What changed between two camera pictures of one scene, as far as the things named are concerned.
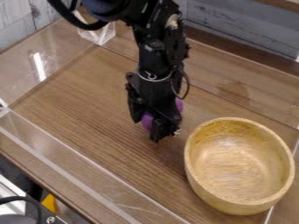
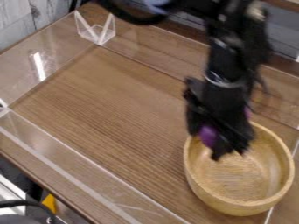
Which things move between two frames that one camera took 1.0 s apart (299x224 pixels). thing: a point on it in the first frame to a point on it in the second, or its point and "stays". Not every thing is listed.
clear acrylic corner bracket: [99, 36] stays
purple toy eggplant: [147, 117] to [210, 134]
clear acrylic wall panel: [91, 190] stays
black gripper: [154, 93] to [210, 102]
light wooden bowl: [239, 164] stays
